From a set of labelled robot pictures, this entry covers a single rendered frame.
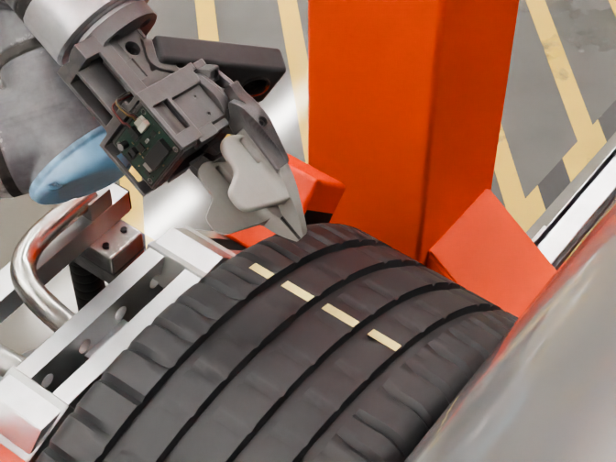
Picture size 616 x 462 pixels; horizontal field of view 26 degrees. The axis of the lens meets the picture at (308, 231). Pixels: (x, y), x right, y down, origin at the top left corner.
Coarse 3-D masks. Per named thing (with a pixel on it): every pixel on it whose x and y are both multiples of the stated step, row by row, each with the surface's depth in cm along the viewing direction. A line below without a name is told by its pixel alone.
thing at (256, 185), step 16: (224, 144) 98; (240, 144) 99; (240, 160) 98; (256, 160) 100; (240, 176) 98; (256, 176) 99; (272, 176) 99; (288, 176) 99; (240, 192) 97; (256, 192) 98; (272, 192) 99; (288, 192) 99; (240, 208) 97; (256, 208) 97; (288, 208) 100; (288, 224) 101; (304, 224) 100
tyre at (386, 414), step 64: (256, 256) 111; (320, 256) 115; (384, 256) 118; (192, 320) 104; (256, 320) 105; (320, 320) 106; (384, 320) 108; (448, 320) 111; (512, 320) 116; (128, 384) 101; (192, 384) 101; (256, 384) 101; (320, 384) 100; (384, 384) 101; (448, 384) 102; (64, 448) 99; (128, 448) 98; (192, 448) 98; (256, 448) 97; (320, 448) 97; (384, 448) 97
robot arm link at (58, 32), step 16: (32, 0) 98; (48, 0) 97; (64, 0) 97; (80, 0) 97; (96, 0) 97; (112, 0) 97; (128, 0) 99; (144, 0) 102; (32, 16) 99; (48, 16) 98; (64, 16) 97; (80, 16) 97; (96, 16) 97; (32, 32) 101; (48, 32) 98; (64, 32) 97; (80, 32) 97; (48, 48) 100; (64, 48) 98
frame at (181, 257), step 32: (160, 256) 117; (192, 256) 117; (224, 256) 117; (128, 288) 114; (160, 288) 119; (96, 320) 112; (128, 320) 117; (64, 352) 110; (96, 352) 110; (0, 384) 108; (32, 384) 107; (64, 384) 108; (0, 416) 106; (32, 416) 106; (64, 416) 106; (32, 448) 105
